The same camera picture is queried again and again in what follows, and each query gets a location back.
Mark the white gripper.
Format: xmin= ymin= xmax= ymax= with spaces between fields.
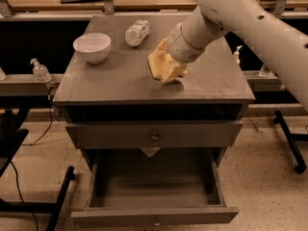
xmin=153 ymin=23 xmax=205 ymax=78

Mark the yellow sponge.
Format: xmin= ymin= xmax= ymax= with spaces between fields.
xmin=147 ymin=53 xmax=176 ymax=84

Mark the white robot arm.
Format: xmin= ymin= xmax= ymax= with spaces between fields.
xmin=147 ymin=0 xmax=308 ymax=110

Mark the closed grey top drawer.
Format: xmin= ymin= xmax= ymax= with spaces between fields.
xmin=66 ymin=120 xmax=243 ymax=149

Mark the grey wooden drawer cabinet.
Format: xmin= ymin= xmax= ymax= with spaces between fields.
xmin=52 ymin=13 xmax=256 ymax=228

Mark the open grey middle drawer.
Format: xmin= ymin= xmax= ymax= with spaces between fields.
xmin=71 ymin=148 xmax=239 ymax=228

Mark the clear plastic bottle lying down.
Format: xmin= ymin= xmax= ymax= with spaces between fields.
xmin=125 ymin=20 xmax=150 ymax=47

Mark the small white pump bottle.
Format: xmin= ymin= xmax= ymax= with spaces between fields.
xmin=233 ymin=45 xmax=243 ymax=65

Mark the white ceramic bowl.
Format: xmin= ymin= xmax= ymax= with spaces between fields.
xmin=73 ymin=33 xmax=111 ymax=64

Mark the clear pump sanitizer bottle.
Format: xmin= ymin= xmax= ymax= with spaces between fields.
xmin=30 ymin=58 xmax=52 ymax=83

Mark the black table leg right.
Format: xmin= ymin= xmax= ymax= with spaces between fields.
xmin=272 ymin=110 xmax=308 ymax=174

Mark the black table leg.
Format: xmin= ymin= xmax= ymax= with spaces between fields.
xmin=272 ymin=110 xmax=308 ymax=174
xmin=0 ymin=167 xmax=75 ymax=231

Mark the black table leg left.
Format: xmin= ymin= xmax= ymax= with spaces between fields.
xmin=0 ymin=167 xmax=75 ymax=231

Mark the black power cable on floor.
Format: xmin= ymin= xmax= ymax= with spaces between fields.
xmin=9 ymin=94 xmax=55 ymax=231

